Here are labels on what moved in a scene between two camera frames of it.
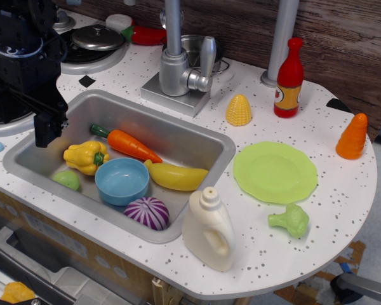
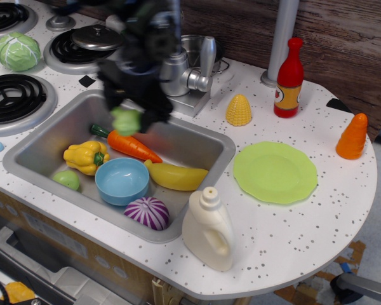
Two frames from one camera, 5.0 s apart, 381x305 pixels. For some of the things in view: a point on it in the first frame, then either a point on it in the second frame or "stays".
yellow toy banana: x=175 y=176 stays
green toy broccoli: x=293 y=218 to x=126 y=122
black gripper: x=21 y=88 to x=145 y=89
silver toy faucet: x=176 y=85 stays
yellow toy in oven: x=16 y=291 stays
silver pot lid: x=97 y=37 stays
